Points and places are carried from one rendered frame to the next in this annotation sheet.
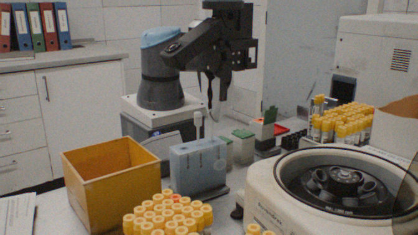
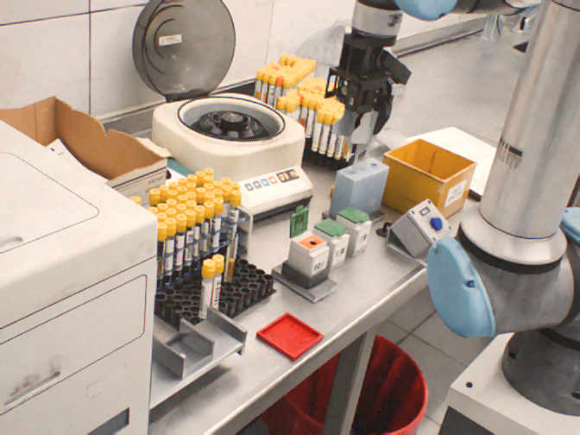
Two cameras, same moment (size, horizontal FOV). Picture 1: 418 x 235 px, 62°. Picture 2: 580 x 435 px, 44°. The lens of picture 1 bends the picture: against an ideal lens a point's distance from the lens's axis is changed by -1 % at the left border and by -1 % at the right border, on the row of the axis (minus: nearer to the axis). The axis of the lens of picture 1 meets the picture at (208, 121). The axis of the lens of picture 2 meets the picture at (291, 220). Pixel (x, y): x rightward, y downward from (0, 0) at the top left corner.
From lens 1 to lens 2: 1.71 m
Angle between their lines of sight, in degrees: 126
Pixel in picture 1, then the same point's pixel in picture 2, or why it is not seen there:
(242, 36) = (346, 67)
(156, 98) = not seen: hidden behind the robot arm
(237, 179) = not seen: hidden behind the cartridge
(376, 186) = (208, 119)
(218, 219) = (321, 193)
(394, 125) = (148, 160)
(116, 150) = (447, 187)
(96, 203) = (410, 158)
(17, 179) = not seen: outside the picture
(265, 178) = (290, 124)
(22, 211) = (479, 188)
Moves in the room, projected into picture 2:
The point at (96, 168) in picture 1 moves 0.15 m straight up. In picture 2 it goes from (454, 193) to (476, 120)
